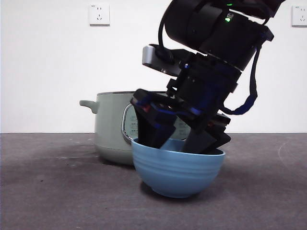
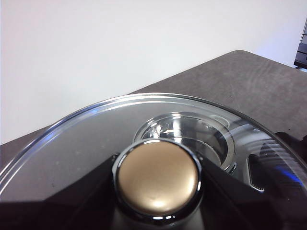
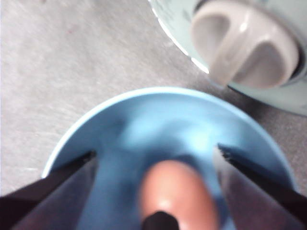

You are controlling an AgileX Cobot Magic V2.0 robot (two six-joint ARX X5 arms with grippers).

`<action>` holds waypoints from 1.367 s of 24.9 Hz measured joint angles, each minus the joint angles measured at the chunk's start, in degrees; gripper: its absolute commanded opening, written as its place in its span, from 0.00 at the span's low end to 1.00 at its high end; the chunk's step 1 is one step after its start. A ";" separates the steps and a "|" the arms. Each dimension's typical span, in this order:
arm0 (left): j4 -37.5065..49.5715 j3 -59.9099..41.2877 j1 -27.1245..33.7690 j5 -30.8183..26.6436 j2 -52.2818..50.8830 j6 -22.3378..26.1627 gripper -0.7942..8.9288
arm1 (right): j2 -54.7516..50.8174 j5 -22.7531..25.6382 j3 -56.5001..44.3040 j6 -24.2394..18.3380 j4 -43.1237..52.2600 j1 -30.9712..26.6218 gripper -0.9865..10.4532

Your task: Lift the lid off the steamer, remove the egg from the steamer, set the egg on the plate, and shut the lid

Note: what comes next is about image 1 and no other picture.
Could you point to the pale green electric steamer pot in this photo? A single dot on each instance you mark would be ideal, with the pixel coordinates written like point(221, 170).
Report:
point(108, 124)

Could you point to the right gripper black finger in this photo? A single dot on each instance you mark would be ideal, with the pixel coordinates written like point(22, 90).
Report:
point(199, 143)
point(151, 134)

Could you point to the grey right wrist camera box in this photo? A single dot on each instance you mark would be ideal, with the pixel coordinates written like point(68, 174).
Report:
point(149, 57)

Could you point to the blue ribbed bowl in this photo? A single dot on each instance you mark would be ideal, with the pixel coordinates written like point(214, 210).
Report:
point(177, 175)

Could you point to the white wall socket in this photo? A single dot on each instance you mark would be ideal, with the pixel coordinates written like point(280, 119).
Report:
point(299, 15)
point(99, 14)

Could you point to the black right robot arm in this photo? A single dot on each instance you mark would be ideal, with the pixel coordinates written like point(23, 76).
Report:
point(216, 28)

